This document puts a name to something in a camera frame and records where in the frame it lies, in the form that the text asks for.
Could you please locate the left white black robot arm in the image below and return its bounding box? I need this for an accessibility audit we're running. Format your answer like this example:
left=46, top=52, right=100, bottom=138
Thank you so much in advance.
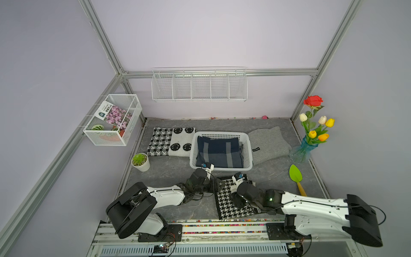
left=106, top=166, right=225, bottom=242

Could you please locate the small potted green plant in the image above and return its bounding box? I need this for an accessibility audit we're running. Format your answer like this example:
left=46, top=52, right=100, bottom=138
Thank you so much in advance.
left=131, top=153, right=150, bottom=172

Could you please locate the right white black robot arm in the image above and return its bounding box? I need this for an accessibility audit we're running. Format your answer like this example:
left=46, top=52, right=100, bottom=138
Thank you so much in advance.
left=233, top=181, right=383, bottom=247

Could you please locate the houndstooth and circle pattern scarf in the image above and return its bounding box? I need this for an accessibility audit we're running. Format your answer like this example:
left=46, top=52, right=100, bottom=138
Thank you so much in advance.
left=147, top=127, right=197, bottom=157

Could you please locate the white tulip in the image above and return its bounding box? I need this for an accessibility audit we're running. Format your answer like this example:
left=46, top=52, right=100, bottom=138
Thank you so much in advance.
left=319, top=116, right=327, bottom=125
left=299, top=113, right=308, bottom=122

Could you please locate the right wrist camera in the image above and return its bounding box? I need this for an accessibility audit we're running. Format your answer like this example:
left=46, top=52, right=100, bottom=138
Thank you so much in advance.
left=232, top=172, right=248, bottom=186

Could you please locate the green striped ball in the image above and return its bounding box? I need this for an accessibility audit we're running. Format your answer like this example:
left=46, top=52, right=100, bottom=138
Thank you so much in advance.
left=91, top=124, right=105, bottom=131

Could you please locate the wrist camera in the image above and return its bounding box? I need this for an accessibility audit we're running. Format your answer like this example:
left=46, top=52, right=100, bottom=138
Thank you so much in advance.
left=232, top=172, right=248, bottom=186
left=201, top=163, right=214, bottom=180

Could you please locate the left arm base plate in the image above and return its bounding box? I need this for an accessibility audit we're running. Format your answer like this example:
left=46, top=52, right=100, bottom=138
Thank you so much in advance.
left=138, top=224, right=183, bottom=243

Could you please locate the red artificial rose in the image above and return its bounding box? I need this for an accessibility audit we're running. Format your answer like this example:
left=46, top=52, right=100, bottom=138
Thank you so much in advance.
left=304, top=95, right=323, bottom=108

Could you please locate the yellow tulip upper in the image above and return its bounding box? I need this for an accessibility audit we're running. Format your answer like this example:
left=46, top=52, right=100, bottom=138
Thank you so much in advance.
left=325, top=118, right=335, bottom=127

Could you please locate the white plastic perforated basket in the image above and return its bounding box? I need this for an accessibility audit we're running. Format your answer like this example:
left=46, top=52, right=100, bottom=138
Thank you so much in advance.
left=189, top=131, right=253, bottom=171

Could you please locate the white wire wall shelf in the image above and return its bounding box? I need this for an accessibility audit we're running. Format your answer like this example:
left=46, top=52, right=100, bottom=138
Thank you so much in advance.
left=151, top=67, right=248, bottom=102

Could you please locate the white tulip right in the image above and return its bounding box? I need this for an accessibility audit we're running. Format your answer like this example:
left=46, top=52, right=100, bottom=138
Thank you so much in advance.
left=319, top=116, right=327, bottom=125

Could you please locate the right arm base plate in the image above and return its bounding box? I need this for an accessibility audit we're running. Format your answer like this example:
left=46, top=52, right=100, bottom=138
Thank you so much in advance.
left=266, top=223, right=309, bottom=241

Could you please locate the green leaf shaped spatula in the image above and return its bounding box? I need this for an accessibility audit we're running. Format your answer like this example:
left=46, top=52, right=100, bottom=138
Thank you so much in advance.
left=289, top=164, right=307, bottom=197

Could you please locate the navy grey plaid scarf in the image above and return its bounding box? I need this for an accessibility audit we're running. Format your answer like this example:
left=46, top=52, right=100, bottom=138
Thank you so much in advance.
left=196, top=137, right=244, bottom=168

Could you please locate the flower picture seed packet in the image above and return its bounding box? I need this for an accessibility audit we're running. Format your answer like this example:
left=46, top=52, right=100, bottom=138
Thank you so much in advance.
left=94, top=101, right=132, bottom=130

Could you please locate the black white houndstooth scarf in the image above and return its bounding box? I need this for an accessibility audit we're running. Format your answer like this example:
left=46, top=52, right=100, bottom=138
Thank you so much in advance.
left=214, top=176, right=255, bottom=220

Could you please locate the white mesh wall box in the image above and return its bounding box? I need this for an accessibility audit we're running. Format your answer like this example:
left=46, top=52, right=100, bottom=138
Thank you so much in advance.
left=83, top=94, right=142, bottom=146

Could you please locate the orange yellow tulip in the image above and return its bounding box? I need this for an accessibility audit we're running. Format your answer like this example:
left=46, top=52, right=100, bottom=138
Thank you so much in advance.
left=318, top=133, right=330, bottom=142

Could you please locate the yellow tulip lower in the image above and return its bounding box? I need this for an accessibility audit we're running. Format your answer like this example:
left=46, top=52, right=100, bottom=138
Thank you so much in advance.
left=308, top=130, right=317, bottom=139

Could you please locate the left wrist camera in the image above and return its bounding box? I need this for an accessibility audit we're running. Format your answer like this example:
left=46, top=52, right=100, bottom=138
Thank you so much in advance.
left=201, top=163, right=214, bottom=180

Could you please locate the aluminium mounting rail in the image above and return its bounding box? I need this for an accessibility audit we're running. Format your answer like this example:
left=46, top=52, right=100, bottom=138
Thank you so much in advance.
left=87, top=218, right=367, bottom=257

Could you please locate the white tulip left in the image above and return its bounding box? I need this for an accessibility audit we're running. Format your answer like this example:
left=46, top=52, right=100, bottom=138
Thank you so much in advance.
left=299, top=113, right=308, bottom=122

